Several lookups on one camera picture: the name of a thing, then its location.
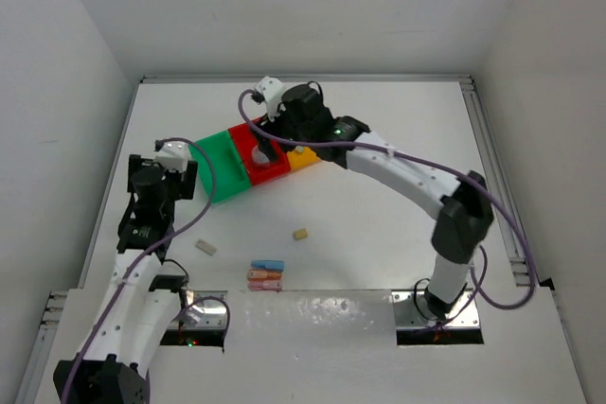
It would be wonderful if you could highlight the clear jar of clips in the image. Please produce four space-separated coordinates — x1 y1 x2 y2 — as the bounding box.
251 146 277 168

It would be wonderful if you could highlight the long grey eraser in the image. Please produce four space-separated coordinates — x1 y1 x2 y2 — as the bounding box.
195 239 217 256

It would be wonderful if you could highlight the small beige eraser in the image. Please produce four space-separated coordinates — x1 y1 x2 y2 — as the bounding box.
293 229 308 241

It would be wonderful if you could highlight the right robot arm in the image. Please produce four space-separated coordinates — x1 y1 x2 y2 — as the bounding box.
252 77 494 321

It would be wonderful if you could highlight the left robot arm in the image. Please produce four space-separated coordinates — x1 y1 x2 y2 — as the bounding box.
53 149 198 403

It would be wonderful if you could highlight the red plastic bin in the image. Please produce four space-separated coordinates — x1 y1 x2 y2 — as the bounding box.
228 123 291 186

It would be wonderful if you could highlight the yellow plastic bin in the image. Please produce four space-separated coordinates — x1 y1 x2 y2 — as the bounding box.
286 146 321 172

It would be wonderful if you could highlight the green plastic bin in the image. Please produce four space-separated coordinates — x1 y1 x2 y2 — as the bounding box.
189 131 252 203

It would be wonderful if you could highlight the orange highlighter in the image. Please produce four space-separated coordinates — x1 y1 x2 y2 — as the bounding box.
247 269 282 281

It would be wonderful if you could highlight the blue highlighter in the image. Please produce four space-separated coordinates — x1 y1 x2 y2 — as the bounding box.
250 259 285 272

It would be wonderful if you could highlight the pink highlighter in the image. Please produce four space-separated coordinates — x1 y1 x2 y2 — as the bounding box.
248 280 282 291

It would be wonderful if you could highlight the white front board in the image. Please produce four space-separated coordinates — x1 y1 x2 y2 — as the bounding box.
33 287 588 404

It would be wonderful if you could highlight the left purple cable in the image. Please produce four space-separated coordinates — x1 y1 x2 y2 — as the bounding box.
58 137 231 404

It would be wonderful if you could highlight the purple cable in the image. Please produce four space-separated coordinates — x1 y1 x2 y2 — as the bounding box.
58 137 231 404
237 88 537 332

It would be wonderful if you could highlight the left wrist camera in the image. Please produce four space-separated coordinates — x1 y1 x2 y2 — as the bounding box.
153 140 191 174

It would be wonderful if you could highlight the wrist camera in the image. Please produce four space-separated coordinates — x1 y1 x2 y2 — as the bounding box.
252 76 286 121
153 140 191 174

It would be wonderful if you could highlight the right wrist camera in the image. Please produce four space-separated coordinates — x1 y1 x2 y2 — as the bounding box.
252 76 286 121

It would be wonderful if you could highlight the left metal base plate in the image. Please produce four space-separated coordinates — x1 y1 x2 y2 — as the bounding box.
182 290 227 330

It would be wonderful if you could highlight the metal base plate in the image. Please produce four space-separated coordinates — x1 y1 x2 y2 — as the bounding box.
182 290 227 330
391 289 481 330

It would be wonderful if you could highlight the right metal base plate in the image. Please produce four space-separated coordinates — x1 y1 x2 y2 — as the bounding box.
391 289 481 330

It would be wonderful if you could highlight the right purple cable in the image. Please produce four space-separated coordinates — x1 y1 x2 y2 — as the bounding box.
237 88 537 332

